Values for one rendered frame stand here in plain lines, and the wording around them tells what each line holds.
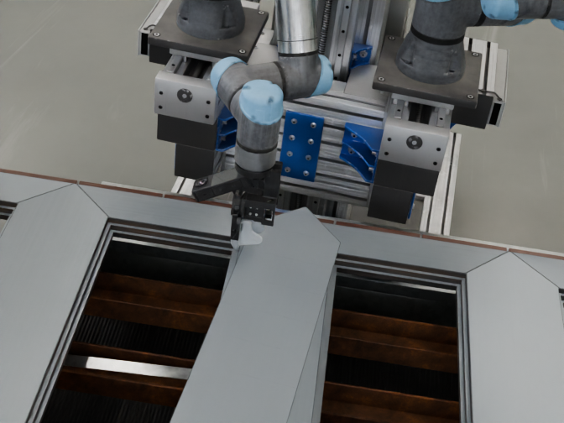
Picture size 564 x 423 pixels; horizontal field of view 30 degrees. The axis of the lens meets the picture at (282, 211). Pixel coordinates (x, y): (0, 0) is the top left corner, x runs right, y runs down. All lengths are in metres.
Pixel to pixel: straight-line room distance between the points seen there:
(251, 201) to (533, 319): 0.57
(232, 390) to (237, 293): 0.24
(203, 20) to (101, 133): 1.59
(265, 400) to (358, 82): 0.91
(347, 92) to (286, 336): 0.71
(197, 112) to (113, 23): 2.31
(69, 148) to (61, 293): 1.87
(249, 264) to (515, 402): 0.55
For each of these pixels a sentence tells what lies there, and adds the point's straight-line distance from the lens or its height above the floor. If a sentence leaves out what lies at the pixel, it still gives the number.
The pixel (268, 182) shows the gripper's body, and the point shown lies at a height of 1.03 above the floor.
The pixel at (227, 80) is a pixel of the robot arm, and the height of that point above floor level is 1.18.
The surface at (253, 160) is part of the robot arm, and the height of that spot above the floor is 1.09.
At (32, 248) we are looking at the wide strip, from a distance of 2.02.
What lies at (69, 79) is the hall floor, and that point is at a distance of 4.15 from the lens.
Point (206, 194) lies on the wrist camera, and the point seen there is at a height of 0.98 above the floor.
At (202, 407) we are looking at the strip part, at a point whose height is 0.85.
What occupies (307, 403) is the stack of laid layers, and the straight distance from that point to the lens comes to 1.76.
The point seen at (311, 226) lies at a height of 0.85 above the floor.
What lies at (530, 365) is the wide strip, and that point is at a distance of 1.93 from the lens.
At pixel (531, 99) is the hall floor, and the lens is 4.44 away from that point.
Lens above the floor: 2.15
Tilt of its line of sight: 38 degrees down
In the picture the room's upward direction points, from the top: 8 degrees clockwise
